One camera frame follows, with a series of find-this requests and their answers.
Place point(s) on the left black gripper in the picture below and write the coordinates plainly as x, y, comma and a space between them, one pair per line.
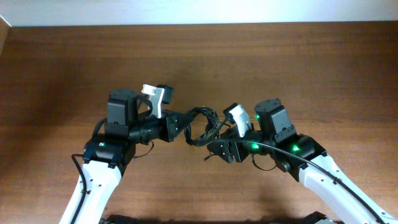
171, 125

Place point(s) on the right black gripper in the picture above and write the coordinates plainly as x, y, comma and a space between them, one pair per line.
234, 149

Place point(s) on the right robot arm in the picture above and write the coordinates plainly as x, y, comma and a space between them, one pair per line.
298, 154

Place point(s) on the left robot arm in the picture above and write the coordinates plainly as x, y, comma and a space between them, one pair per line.
132, 119

